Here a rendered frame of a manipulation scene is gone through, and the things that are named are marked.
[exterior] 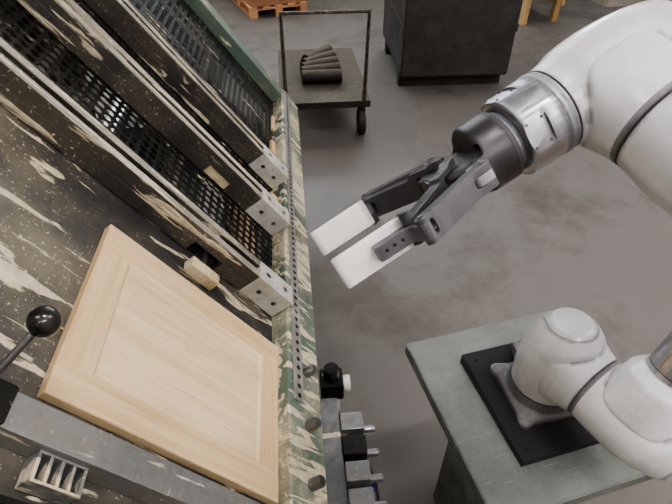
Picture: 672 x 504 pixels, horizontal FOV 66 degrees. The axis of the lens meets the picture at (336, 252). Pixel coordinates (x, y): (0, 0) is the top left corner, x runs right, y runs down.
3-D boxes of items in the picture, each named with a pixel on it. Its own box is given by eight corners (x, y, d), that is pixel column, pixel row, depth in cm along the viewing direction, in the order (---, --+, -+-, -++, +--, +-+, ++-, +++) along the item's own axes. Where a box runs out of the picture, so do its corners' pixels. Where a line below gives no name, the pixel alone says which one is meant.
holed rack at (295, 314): (302, 404, 115) (304, 403, 115) (293, 398, 113) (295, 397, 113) (287, 95, 240) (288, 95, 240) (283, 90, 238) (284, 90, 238)
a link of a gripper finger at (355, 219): (362, 200, 58) (360, 199, 58) (309, 234, 57) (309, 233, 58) (375, 222, 58) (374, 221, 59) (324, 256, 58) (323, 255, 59)
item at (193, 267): (209, 291, 116) (219, 284, 115) (182, 271, 111) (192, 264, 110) (210, 282, 118) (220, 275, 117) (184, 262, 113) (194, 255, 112)
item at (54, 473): (65, 506, 66) (80, 498, 65) (13, 489, 62) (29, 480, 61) (74, 476, 69) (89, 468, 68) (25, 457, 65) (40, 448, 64)
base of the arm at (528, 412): (543, 343, 140) (549, 330, 137) (589, 416, 124) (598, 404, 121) (481, 354, 137) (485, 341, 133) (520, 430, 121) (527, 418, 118)
